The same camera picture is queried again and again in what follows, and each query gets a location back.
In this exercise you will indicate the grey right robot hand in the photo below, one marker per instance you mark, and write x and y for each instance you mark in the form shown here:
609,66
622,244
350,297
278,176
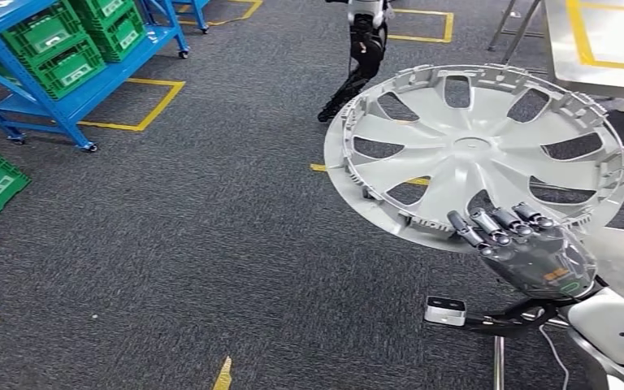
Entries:
543,264

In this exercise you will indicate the grey plastic wheel hubcap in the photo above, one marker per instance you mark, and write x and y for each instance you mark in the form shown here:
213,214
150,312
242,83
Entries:
468,145

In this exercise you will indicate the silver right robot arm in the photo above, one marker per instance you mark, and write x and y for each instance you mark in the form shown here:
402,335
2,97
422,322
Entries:
613,334

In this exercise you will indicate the blue metal shelf rack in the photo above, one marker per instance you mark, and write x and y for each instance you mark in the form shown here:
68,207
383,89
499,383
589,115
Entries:
5,16
199,13

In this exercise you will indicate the yellow floor tape marking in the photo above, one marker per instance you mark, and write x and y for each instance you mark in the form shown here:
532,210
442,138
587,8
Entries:
223,377
317,168

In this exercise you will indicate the humanoid robot black legs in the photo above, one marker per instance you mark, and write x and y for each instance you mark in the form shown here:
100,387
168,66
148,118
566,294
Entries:
366,48

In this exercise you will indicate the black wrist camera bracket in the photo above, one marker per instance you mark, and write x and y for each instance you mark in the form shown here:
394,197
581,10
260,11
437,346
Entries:
500,323

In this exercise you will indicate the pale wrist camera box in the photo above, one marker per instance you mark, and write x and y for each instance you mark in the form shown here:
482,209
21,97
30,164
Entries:
445,312

